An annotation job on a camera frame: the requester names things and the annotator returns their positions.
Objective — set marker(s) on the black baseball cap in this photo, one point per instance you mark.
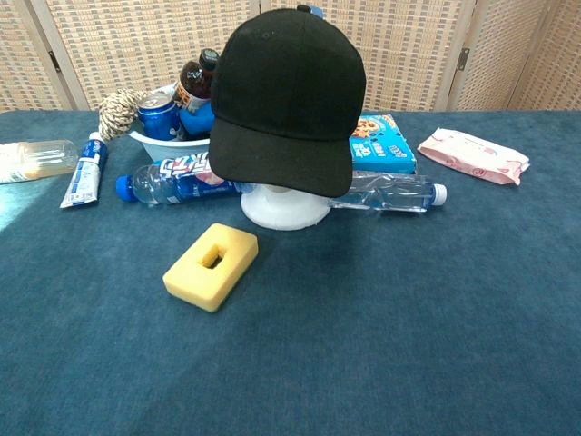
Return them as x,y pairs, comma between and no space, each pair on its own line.
286,104

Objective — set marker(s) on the white foam mannequin head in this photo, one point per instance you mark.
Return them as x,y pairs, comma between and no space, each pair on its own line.
283,209

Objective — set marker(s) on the yellow sponge with rectangular hole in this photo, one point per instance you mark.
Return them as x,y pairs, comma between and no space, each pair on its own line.
227,277

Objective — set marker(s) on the clear water bottle white cap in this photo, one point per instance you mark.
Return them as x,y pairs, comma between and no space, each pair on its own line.
390,193

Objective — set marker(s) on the blue cookie box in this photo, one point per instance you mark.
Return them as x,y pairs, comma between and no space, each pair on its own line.
386,150

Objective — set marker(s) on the blue label soda bottle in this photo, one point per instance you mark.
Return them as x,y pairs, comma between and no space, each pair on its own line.
177,181

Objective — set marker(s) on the blue fabric item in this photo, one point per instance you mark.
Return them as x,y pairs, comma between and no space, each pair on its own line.
197,122

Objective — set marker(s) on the light blue plastic basin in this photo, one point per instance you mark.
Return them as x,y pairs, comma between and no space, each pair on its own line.
168,147

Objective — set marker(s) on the blue soda can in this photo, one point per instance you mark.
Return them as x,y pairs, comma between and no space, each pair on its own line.
159,120

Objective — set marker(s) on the dark brown drink bottle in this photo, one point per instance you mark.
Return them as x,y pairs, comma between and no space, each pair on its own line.
195,82

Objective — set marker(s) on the pink wet wipes pack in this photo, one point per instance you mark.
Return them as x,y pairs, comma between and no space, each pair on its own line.
472,156

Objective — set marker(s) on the blue white toothpaste tube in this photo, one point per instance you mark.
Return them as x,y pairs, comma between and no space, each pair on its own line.
84,175

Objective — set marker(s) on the woven folding screen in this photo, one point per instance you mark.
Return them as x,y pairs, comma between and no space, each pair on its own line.
136,45

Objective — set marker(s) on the amber tea bottle white cap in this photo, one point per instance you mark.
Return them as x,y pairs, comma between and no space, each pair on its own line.
32,161

